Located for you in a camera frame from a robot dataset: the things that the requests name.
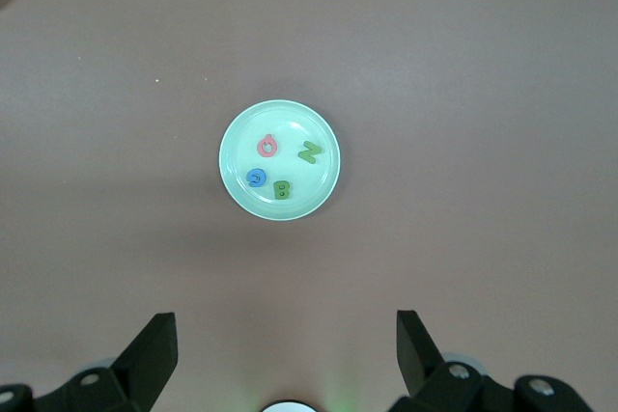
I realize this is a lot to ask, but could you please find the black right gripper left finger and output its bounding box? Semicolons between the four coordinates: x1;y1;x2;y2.
0;313;178;412

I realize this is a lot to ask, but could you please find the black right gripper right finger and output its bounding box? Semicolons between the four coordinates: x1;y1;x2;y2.
390;310;595;412

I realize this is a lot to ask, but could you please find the pink foam letter Q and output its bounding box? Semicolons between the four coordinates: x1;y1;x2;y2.
256;133;279;158

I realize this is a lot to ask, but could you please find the green foam capital N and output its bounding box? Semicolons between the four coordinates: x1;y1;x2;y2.
297;140;323;165

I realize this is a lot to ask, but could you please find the brown table cover sheet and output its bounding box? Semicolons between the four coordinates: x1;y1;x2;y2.
0;0;618;412

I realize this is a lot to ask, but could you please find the green round plate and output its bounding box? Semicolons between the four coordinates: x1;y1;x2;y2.
218;99;342;222

